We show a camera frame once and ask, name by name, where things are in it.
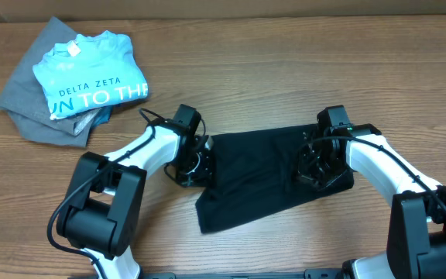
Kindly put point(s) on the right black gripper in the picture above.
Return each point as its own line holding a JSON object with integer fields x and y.
{"x": 315, "y": 167}

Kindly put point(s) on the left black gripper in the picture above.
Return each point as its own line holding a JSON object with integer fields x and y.
{"x": 206, "y": 175}

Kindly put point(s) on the black t-shirt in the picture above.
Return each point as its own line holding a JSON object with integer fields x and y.
{"x": 254, "y": 177}

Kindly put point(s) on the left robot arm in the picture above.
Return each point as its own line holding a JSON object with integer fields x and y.
{"x": 97, "y": 218}

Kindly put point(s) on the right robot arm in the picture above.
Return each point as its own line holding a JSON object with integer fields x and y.
{"x": 416, "y": 244}

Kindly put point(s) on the teal folded garment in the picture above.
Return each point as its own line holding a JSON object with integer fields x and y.
{"x": 102, "y": 117}

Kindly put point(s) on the striped grey folded garment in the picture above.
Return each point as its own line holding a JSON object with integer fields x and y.
{"x": 92, "y": 118}

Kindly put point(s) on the folded light blue t-shirt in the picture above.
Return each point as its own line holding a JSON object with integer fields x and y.
{"x": 90, "y": 72}

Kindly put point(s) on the folded grey t-shirt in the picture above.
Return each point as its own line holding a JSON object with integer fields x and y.
{"x": 24, "y": 101}

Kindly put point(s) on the brown cardboard backboard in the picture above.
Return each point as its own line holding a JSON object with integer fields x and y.
{"x": 83, "y": 10}

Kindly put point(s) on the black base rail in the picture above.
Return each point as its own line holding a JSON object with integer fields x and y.
{"x": 326, "y": 273}

